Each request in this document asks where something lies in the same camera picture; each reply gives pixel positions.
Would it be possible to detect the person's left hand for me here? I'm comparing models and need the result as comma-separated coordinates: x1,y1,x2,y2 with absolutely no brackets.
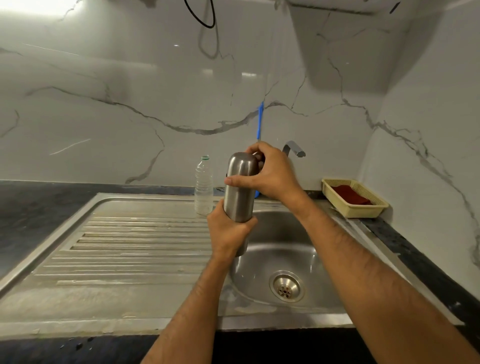
207,199,259,260

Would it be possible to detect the person's right hand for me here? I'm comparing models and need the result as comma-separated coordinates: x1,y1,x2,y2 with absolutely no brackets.
224,141,307,206

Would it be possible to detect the stainless steel flask bottle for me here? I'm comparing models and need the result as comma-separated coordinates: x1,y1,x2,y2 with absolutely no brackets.
223,151,261,257

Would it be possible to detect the person's left forearm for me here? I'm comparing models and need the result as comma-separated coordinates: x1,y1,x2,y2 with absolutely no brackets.
141,253,238,364

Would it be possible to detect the person's right forearm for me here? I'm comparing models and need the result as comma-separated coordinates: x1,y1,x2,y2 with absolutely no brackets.
289,192,480,364

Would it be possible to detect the clear plastic water bottle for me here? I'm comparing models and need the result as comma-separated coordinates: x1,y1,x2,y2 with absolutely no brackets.
194,155,214,216

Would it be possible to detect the chrome sink faucet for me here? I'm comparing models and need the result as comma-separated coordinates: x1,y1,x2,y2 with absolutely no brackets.
282,140,307,159

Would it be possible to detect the blue water pipe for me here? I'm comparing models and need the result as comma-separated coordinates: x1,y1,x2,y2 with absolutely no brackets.
254,101,265,199

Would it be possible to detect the sink drain strainer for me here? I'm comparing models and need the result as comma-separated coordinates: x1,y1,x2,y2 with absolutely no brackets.
269,270,306,304

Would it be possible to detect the stainless steel sink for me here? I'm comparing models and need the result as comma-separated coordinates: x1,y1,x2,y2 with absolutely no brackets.
0,193,464,338

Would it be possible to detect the red scrub pad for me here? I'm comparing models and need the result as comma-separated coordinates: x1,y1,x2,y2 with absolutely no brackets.
331,184,373,206

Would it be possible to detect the yellow plastic basket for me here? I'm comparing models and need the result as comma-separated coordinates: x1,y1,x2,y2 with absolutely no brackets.
321,178,390,219

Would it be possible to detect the black hanging cable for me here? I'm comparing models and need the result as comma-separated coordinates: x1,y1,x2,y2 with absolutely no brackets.
183,0,217,29

